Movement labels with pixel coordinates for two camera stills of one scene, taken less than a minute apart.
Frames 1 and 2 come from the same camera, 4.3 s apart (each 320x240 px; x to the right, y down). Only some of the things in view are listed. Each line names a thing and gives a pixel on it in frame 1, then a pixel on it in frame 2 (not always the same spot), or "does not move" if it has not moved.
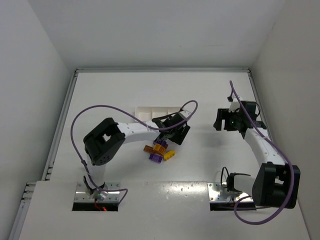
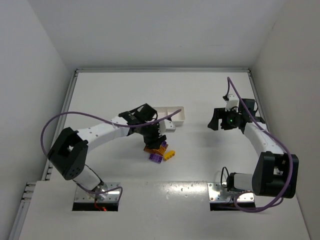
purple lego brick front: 156,157 does not move
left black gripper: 166,136 -> 152,135
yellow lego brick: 169,154 does not move
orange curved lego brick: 159,148 does not move
